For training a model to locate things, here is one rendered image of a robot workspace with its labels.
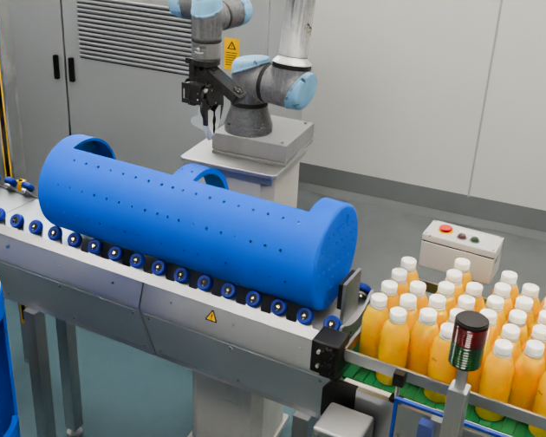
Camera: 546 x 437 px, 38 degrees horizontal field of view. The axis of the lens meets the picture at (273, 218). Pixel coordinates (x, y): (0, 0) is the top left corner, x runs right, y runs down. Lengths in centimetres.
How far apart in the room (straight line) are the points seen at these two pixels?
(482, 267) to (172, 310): 85
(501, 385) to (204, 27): 107
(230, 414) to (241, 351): 77
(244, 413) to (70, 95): 200
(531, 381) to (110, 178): 119
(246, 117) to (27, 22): 200
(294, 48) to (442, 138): 256
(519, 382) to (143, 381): 189
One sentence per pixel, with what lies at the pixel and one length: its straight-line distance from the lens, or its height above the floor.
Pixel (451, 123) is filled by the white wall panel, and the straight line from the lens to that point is 474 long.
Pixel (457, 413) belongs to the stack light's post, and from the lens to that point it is 165.
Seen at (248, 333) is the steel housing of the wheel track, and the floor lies 87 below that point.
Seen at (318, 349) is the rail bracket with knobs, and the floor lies 98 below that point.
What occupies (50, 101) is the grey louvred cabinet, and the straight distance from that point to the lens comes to 425.
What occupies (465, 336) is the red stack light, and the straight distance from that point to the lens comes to 153.
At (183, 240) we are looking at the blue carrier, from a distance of 207.
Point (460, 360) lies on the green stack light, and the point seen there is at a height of 118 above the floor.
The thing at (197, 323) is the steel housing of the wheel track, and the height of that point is 85.
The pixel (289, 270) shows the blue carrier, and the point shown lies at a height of 110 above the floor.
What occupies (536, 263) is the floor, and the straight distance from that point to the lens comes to 457.
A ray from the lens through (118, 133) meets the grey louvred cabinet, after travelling 406.
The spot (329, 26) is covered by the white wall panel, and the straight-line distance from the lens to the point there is 479.
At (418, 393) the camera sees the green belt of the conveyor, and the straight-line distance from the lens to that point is 193.
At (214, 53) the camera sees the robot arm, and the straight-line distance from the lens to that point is 198.
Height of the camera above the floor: 207
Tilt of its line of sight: 26 degrees down
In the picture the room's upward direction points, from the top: 3 degrees clockwise
